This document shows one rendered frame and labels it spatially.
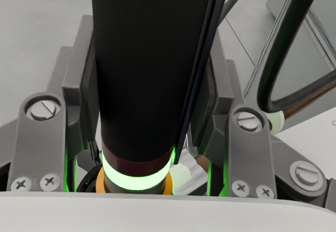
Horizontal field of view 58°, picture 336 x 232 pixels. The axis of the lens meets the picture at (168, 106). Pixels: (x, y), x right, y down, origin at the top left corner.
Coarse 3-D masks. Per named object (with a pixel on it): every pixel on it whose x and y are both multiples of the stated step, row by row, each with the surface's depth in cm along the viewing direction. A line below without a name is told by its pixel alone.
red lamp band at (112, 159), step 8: (104, 144) 13; (104, 152) 13; (168, 152) 13; (112, 160) 13; (120, 160) 12; (152, 160) 12; (160, 160) 13; (168, 160) 14; (120, 168) 13; (128, 168) 13; (136, 168) 13; (144, 168) 13; (152, 168) 13; (160, 168) 13; (136, 176) 13
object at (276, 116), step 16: (304, 0) 14; (288, 16) 15; (304, 16) 15; (288, 32) 16; (272, 48) 17; (288, 48) 16; (272, 64) 17; (272, 80) 18; (320, 80) 28; (256, 96) 21; (288, 96) 25; (304, 96) 26; (272, 112) 23; (272, 128) 25
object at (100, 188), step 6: (102, 168) 17; (102, 174) 17; (168, 174) 18; (96, 180) 17; (102, 180) 17; (168, 180) 17; (96, 186) 17; (102, 186) 17; (168, 186) 17; (96, 192) 17; (102, 192) 16; (168, 192) 17
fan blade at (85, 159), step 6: (90, 144) 57; (96, 144) 53; (84, 150) 67; (90, 150) 58; (96, 150) 53; (78, 156) 73; (84, 156) 68; (90, 156) 60; (96, 156) 54; (78, 162) 74; (84, 162) 70; (90, 162) 64; (96, 162) 56; (84, 168) 71; (90, 168) 66
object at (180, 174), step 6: (174, 168) 21; (180, 168) 21; (186, 168) 21; (174, 174) 21; (180, 174) 21; (186, 174) 21; (174, 180) 20; (180, 180) 20; (186, 180) 21; (174, 186) 20
